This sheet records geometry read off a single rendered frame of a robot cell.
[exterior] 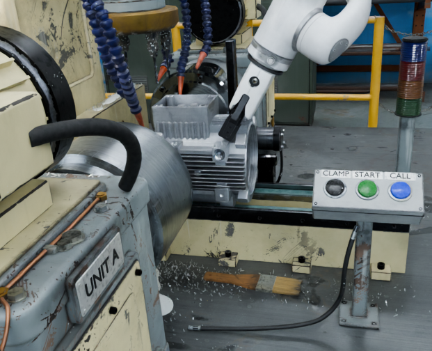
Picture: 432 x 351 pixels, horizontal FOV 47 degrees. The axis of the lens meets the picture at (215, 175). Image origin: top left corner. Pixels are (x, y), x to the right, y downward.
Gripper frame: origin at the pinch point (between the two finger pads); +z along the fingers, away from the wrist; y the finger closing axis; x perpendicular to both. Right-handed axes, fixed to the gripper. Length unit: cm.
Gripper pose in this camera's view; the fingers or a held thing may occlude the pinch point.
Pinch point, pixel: (229, 129)
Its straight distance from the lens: 101.5
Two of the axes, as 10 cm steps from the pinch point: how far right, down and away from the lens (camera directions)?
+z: -4.3, 7.7, 4.7
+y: 2.4, -4.0, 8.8
